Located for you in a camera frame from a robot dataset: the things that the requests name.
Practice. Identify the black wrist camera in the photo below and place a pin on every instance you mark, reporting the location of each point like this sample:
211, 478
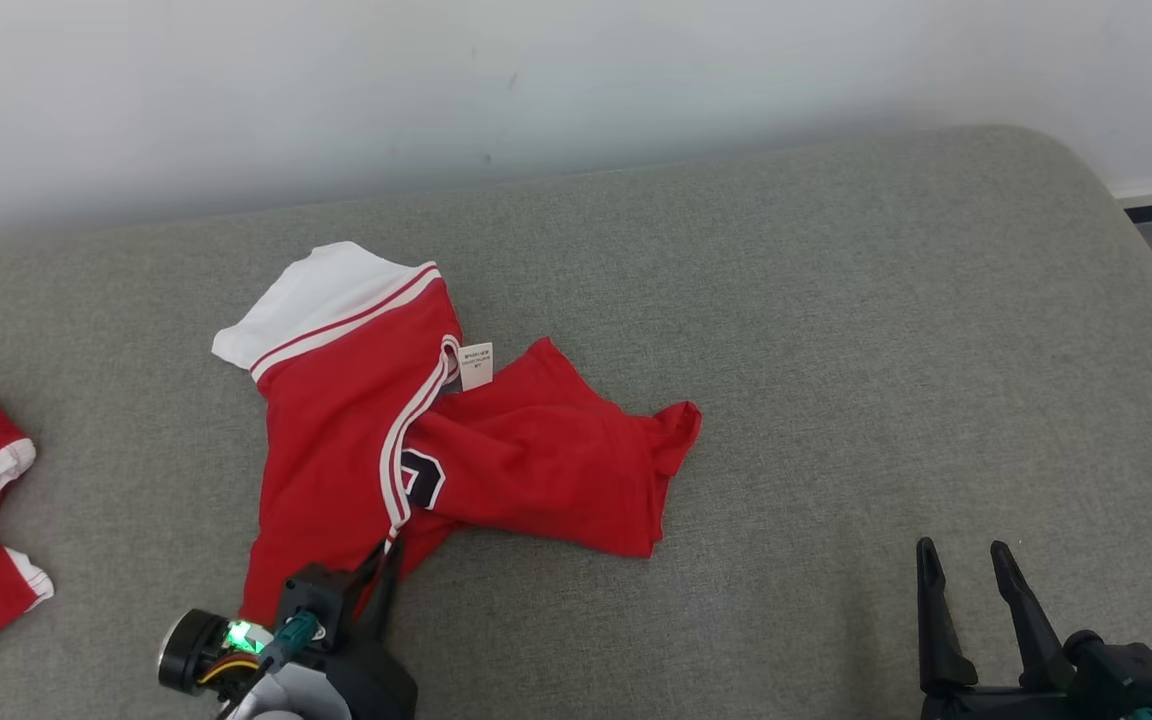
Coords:
311, 600
1126, 675

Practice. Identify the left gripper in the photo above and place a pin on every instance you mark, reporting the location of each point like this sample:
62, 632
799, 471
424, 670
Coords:
376, 685

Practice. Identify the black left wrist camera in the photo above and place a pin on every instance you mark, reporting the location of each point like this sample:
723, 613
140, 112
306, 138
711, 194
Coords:
311, 600

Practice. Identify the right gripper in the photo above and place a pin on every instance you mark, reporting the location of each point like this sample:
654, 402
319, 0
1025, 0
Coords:
1006, 705

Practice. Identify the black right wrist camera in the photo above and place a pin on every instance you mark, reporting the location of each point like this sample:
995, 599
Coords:
1126, 675

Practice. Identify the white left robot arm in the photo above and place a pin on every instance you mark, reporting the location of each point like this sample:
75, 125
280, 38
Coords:
291, 700

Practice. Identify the red jersey white sleeves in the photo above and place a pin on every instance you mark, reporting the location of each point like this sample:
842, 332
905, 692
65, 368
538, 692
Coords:
336, 420

